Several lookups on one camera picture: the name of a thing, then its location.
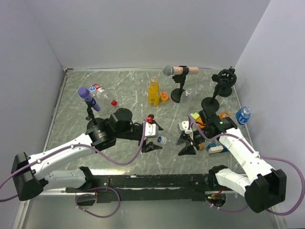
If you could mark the small clear open bottle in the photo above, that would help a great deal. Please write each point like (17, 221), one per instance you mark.
(188, 92)

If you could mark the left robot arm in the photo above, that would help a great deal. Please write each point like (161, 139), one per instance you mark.
(39, 172)

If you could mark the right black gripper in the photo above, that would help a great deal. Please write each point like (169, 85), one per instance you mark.
(189, 150)

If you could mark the center black microphone stand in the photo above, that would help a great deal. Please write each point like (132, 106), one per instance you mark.
(176, 93)

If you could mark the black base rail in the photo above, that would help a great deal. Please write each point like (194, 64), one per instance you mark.
(195, 187)

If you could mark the small black stand base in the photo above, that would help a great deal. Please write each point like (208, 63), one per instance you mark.
(225, 92)

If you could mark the purple microphone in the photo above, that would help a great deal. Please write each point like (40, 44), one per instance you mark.
(85, 94)

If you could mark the yellow red toy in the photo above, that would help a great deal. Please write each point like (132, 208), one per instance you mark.
(164, 97)

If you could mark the blue white block toy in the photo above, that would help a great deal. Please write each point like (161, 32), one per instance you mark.
(213, 148)

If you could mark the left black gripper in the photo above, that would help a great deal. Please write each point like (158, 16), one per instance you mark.
(149, 146)

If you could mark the clear bottle red cap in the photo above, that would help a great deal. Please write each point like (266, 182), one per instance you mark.
(105, 98)

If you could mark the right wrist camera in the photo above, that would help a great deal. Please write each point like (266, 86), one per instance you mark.
(185, 128)

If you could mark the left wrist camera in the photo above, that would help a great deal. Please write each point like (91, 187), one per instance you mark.
(151, 127)

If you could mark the left black microphone stand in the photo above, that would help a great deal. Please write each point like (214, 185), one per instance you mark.
(91, 118)

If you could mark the yellow juice bottle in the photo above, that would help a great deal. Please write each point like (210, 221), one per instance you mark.
(153, 92)

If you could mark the green toy block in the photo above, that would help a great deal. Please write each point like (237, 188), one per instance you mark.
(195, 116)

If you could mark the black microphone stand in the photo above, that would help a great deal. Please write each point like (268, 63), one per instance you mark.
(176, 93)
(225, 78)
(91, 118)

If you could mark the right black microphone stand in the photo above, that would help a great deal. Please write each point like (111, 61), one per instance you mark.
(225, 78)

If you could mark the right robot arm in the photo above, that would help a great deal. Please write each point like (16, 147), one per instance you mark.
(262, 186)

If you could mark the silver head pink microphone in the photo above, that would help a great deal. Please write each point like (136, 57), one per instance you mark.
(181, 70)

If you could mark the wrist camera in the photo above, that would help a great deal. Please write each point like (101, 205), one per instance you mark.
(151, 127)
(185, 128)

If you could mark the blue label water bottle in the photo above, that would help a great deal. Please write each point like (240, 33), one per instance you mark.
(243, 115)

